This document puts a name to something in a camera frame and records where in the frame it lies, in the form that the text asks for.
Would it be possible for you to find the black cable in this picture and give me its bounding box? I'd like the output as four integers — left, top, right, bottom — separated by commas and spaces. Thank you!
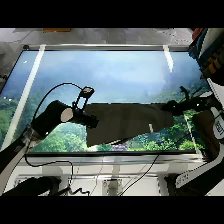
23, 146, 90, 197
32, 81, 85, 129
118, 152, 162, 197

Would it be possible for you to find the heap of clothes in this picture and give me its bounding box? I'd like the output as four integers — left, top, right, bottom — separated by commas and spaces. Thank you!
187, 27, 224, 81

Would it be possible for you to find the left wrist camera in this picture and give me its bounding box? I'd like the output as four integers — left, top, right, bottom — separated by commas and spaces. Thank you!
73, 85, 96, 114

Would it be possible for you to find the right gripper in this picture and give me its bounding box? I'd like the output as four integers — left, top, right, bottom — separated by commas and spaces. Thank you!
161, 100, 184, 117

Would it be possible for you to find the dark grey striped garment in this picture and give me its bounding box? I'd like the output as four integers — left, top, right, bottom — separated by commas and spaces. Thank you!
82, 102, 175, 148

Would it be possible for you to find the silver frame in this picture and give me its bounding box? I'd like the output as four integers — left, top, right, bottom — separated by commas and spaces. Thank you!
0, 43, 224, 197

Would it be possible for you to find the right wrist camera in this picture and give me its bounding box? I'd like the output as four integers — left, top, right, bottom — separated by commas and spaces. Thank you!
179, 85, 192, 102

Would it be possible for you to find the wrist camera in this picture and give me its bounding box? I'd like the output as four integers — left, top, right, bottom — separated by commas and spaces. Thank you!
73, 85, 96, 114
179, 85, 192, 102

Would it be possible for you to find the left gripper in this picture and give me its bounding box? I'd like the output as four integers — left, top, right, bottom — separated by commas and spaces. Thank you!
78, 112, 100, 130

